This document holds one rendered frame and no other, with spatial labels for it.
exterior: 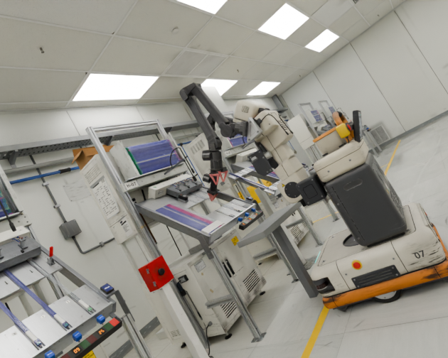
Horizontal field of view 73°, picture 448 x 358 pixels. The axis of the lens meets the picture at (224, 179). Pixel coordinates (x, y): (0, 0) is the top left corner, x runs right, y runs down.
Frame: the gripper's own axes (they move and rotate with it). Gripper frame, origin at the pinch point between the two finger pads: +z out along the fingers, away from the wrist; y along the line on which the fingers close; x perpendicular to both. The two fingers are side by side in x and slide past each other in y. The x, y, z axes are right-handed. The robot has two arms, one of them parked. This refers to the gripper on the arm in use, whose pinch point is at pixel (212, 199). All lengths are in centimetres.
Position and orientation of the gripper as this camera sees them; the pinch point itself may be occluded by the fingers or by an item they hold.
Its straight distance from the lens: 255.3
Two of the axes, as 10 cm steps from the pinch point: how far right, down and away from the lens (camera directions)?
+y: -5.2, 2.3, -8.2
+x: 8.5, 2.8, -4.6
